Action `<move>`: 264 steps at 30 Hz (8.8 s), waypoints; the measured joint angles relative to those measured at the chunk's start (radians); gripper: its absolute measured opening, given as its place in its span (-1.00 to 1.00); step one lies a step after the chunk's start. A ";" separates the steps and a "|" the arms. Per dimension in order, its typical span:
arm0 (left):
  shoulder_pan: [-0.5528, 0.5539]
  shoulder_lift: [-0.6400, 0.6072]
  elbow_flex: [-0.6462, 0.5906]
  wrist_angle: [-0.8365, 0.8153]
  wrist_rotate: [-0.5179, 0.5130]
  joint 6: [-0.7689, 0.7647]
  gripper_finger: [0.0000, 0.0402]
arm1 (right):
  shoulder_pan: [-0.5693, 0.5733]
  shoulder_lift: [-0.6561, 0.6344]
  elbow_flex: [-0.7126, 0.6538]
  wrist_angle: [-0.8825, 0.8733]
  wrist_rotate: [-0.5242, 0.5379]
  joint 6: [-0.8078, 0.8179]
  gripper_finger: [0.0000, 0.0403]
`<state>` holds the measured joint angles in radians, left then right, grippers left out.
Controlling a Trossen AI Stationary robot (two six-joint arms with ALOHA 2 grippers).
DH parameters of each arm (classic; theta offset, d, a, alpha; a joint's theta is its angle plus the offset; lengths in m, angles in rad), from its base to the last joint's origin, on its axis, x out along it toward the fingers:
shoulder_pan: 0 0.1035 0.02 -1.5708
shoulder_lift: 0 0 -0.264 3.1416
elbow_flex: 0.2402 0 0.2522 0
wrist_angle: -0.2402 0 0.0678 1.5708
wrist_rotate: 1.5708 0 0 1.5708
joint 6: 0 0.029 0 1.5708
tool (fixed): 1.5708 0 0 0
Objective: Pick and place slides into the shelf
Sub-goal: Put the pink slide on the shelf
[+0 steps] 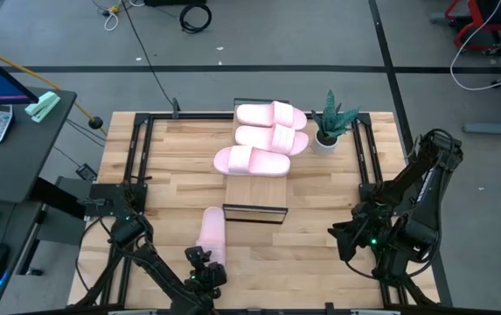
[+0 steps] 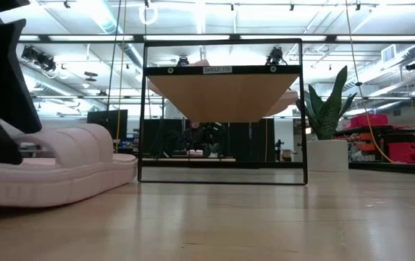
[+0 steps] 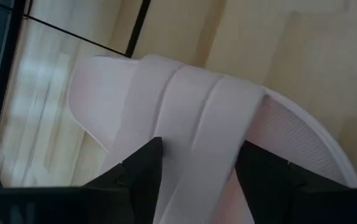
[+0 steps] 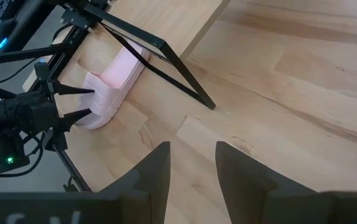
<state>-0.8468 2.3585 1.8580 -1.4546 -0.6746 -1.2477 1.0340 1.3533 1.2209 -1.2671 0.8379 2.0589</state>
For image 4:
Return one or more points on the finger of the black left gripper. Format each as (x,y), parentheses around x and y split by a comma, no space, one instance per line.
(72,117)
(69,90)

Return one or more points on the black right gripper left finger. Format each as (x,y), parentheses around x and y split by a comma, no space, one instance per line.
(153,186)

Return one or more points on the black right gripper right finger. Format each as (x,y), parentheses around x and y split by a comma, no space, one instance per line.
(246,193)

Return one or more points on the pink rubber slide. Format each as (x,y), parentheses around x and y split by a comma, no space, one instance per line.
(119,71)

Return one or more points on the dark grey desk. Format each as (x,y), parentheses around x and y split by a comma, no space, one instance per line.
(25,18)

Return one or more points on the black computer mouse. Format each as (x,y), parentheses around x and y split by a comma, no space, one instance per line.
(2,31)

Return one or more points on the black keyboard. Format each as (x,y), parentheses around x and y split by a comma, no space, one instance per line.
(5,7)

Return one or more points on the black aluminium table frame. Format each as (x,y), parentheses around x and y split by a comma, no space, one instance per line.
(72,40)

